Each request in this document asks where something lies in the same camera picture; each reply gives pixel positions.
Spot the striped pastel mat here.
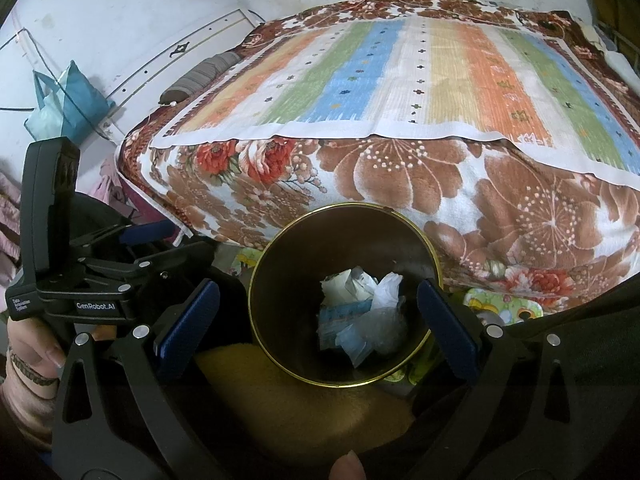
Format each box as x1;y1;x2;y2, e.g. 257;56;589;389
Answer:
150;15;640;177

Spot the white tissue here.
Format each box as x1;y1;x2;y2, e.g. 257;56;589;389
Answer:
370;272;408;311

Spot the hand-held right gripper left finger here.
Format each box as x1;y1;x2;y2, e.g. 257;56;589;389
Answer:
50;279;236;480

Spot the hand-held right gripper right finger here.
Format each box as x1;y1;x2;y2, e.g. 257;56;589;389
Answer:
416;276;588;480

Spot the person's left hand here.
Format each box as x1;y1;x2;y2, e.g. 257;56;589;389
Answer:
7;316;68;378

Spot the white cloth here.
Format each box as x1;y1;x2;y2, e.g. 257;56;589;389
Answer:
335;327;373;368

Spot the person's right hand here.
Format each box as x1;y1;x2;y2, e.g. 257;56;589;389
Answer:
329;450;366;480

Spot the grey bolster pillow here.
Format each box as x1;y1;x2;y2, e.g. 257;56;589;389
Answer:
159;51;242;106

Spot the pink cloth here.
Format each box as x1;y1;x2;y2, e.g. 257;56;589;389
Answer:
90;157;146;211

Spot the blue tote bag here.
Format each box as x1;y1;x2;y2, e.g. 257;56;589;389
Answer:
25;60;116;143

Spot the dark braided bracelet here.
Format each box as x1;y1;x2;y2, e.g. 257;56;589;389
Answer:
9;352;58;387

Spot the clear plastic bag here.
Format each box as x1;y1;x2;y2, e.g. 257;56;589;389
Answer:
367;310;408;356

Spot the white pillow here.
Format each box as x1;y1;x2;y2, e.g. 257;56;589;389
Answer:
605;50;640;86

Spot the brown floral blanket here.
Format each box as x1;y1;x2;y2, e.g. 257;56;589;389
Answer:
115;0;640;311

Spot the dark bin with gold rim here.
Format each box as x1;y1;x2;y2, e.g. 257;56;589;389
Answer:
248;202;443;388

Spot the long clear labelled wrapper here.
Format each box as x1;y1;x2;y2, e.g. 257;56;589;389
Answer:
317;302;373;346

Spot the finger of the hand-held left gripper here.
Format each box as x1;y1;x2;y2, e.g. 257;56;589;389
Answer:
70;220;173;261
80;241;216;291

